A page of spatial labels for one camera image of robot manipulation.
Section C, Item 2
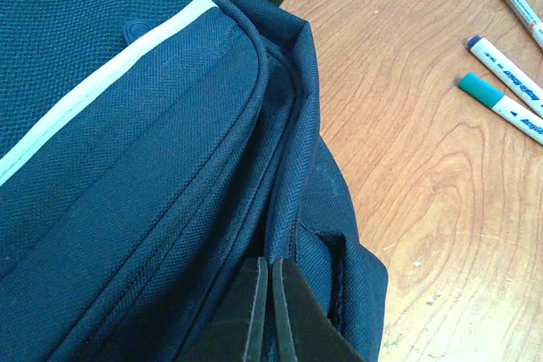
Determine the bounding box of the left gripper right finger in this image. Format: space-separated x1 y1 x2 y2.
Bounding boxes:
271 259 362 362

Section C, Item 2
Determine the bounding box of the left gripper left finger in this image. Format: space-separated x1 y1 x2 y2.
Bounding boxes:
178 257 268 361

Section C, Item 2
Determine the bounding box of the navy blue student backpack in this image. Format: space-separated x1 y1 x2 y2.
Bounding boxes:
1 0 388 361

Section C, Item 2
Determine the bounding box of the green whiteboard marker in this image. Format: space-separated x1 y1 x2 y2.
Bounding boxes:
456 73 542 145

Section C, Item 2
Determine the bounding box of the purple whiteboard marker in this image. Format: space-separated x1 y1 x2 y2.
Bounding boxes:
467 35 543 117

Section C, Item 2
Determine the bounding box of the red whiteboard marker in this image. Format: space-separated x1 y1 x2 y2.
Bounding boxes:
505 0 542 47

